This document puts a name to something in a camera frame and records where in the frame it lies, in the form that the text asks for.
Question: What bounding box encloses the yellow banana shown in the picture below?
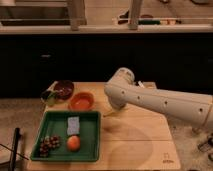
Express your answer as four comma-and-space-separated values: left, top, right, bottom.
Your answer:
103, 110, 116, 117

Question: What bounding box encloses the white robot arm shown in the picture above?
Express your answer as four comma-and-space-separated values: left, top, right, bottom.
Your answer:
104, 67, 213, 132

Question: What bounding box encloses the red orange bowl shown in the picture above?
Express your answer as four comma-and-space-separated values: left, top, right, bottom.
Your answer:
68, 92, 94, 111

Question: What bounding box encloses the dark maroon bowl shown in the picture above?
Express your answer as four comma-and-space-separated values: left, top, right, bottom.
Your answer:
53, 80, 74, 100

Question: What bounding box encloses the white knife tool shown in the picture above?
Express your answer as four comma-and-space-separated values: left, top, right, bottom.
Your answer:
138, 81, 145, 88

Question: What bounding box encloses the blue sponge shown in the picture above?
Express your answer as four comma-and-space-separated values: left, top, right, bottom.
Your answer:
67, 117, 80, 135

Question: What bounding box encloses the green corn vegetable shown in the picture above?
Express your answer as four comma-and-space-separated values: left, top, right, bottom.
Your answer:
40, 87, 56, 107

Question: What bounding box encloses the green plastic tray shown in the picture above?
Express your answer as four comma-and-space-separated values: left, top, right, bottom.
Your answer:
30, 111, 101, 162

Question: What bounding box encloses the orange fruit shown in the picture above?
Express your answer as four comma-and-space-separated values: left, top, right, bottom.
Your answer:
67, 135, 80, 151

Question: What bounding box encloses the bunch of purple grapes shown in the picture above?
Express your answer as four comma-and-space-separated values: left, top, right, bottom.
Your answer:
39, 136, 60, 157

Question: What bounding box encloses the black stand pole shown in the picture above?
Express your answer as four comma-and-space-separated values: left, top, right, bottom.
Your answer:
8, 128, 21, 171

